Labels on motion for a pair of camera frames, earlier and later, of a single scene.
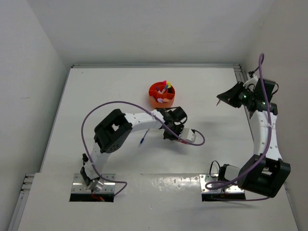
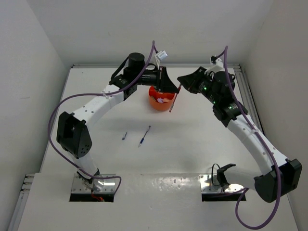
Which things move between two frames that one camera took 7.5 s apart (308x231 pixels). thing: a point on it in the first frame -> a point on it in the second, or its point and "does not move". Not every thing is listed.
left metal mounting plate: x=79 y=187 does not move
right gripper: x=230 y=96 -> x=190 y=81
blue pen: x=142 y=139 does not move
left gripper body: x=168 y=134 -> x=149 y=77
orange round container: x=160 y=96 does not move
